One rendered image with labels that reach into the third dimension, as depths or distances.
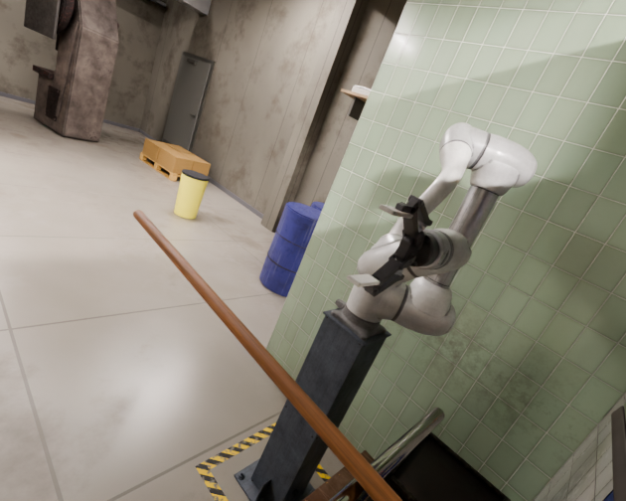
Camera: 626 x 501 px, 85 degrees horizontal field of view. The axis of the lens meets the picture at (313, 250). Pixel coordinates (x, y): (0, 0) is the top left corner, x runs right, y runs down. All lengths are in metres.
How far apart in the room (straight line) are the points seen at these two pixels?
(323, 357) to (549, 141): 1.26
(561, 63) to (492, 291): 0.96
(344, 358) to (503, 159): 0.90
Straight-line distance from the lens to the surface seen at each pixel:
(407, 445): 0.74
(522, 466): 1.89
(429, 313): 1.34
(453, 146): 1.22
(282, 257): 3.46
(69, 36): 7.45
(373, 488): 0.60
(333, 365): 1.43
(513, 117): 1.78
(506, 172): 1.31
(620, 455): 0.63
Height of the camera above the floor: 1.62
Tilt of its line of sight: 18 degrees down
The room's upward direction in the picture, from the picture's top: 22 degrees clockwise
